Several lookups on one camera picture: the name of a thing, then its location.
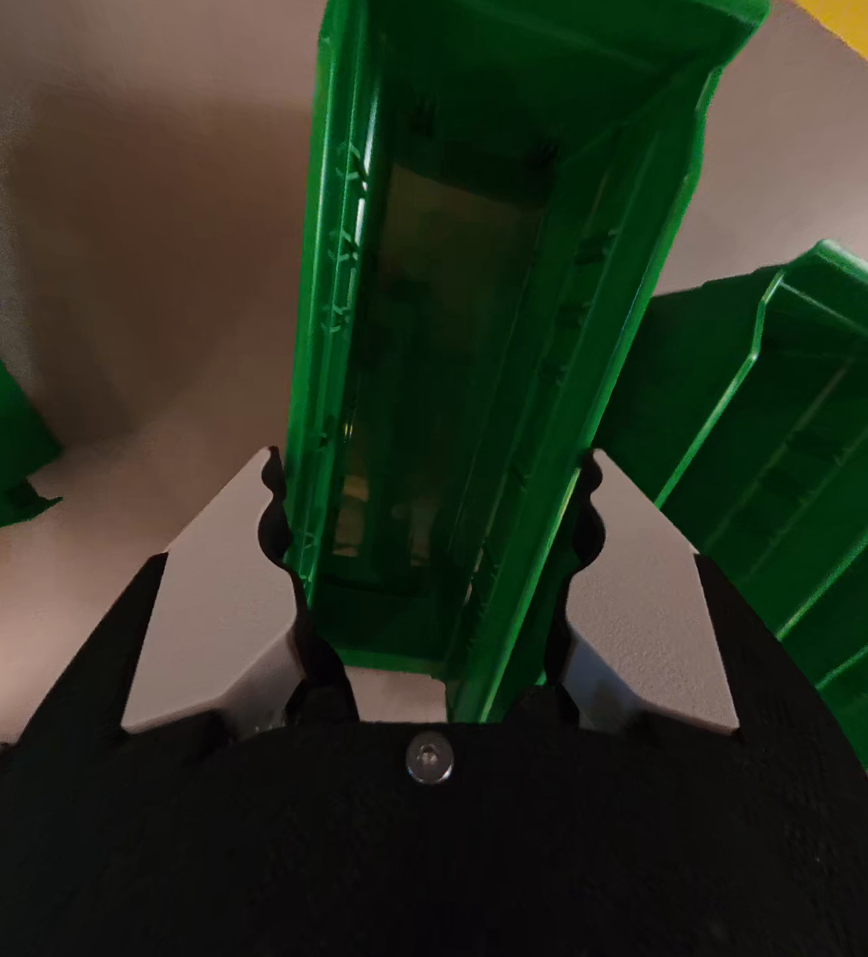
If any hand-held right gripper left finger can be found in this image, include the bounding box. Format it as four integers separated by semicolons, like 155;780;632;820
120;446;315;740

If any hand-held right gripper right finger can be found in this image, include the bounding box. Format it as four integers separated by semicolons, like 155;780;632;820
544;447;741;737

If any yellow tape strip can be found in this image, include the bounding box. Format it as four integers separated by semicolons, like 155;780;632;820
796;0;868;94

